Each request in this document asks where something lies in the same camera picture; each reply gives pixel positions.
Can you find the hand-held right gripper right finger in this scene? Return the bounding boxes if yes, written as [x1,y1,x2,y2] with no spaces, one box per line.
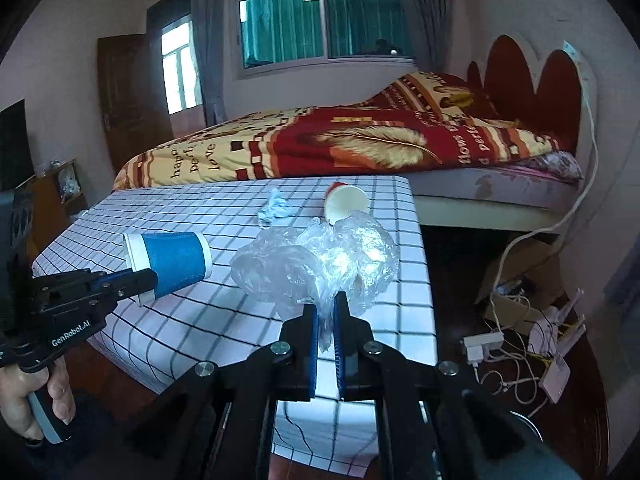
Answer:
[333,291,547,480]

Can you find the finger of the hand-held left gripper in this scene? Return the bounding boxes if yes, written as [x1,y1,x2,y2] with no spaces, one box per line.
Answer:
[75,268,159,314]
[33,269,132,297]

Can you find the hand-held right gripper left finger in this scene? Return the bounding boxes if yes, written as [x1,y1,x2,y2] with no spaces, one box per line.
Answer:
[125,302,320,480]

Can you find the blue paper cup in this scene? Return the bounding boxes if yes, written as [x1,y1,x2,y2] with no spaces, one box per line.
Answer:
[123,231,213,307]

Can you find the clear plastic bag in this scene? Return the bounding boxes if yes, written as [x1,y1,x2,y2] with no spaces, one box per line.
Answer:
[230,211,401,356]

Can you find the person's left hand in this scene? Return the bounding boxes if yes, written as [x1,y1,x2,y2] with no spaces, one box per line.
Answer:
[0,358,77,443]

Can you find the wooden cabinet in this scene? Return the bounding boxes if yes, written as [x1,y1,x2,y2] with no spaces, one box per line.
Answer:
[24,157,90,243]

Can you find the checkered tablecloth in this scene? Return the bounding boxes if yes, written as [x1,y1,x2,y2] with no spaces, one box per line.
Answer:
[32,175,439,476]

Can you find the white power adapter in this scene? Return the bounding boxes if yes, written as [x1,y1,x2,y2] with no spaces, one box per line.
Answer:
[462,331,507,367]

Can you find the black television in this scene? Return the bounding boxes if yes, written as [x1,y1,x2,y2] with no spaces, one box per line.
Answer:
[0,99,37,192]

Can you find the white crumpled tissue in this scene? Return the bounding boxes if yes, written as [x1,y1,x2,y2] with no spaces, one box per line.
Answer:
[256,189,294,225]

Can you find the red paper cup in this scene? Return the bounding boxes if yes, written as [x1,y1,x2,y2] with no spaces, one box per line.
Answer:
[324,182,371,224]

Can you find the brown wooden door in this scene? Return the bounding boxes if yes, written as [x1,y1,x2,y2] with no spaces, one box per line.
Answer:
[96,34,174,162]

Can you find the cardboard box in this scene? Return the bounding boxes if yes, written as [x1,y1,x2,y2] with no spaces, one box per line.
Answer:
[475,237,567,307]

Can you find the white router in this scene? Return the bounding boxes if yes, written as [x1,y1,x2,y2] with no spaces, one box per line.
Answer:
[530,287,589,405]

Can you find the red yellow printed blanket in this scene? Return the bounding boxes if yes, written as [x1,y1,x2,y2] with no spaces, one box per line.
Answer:
[114,74,562,193]

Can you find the mattress with purple sheet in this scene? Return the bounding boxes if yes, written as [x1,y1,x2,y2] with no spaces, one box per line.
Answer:
[407,162,584,212]

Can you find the grey curtain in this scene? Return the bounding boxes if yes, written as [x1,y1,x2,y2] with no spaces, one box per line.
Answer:
[189,0,242,127]
[397,0,454,77]

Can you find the red yellow printed pillow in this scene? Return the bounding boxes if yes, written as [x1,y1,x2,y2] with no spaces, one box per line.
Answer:
[370,71,501,122]

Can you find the floral pillow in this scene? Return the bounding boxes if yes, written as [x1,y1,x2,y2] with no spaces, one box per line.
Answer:
[529,152,585,182]

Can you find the large window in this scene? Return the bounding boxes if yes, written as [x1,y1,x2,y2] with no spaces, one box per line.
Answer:
[231,0,419,79]

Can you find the red scalloped headboard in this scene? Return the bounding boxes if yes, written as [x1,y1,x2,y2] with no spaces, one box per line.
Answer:
[467,35,599,162]

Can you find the tangled white cables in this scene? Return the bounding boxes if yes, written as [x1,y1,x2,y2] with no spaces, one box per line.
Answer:
[472,340,553,407]

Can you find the white bed frame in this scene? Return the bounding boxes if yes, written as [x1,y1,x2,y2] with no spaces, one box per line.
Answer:
[414,194,581,234]

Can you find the white cable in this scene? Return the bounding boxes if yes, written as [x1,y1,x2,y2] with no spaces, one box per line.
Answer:
[487,40,601,336]

